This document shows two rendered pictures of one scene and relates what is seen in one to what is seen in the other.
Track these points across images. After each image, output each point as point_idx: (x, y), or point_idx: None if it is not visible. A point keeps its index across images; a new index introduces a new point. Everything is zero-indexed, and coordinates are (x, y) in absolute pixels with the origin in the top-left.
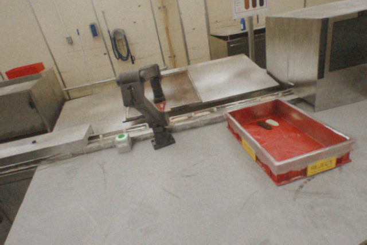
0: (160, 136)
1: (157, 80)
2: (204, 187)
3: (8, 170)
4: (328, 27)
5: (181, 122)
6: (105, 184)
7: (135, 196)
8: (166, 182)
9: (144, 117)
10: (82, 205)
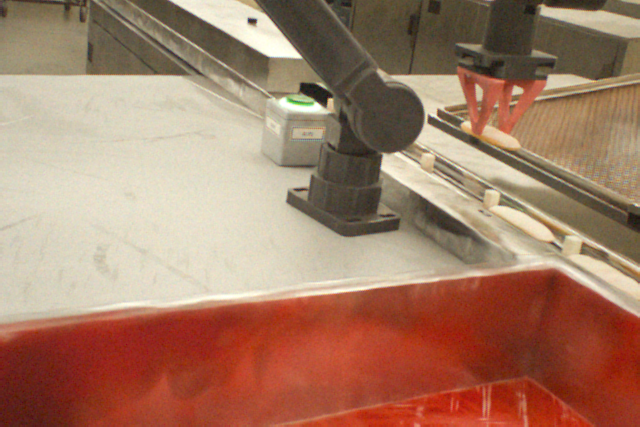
0: (322, 166)
1: None
2: (10, 287)
3: (179, 49)
4: None
5: (478, 217)
6: (96, 142)
7: (19, 177)
8: (76, 220)
9: (480, 149)
10: (13, 123)
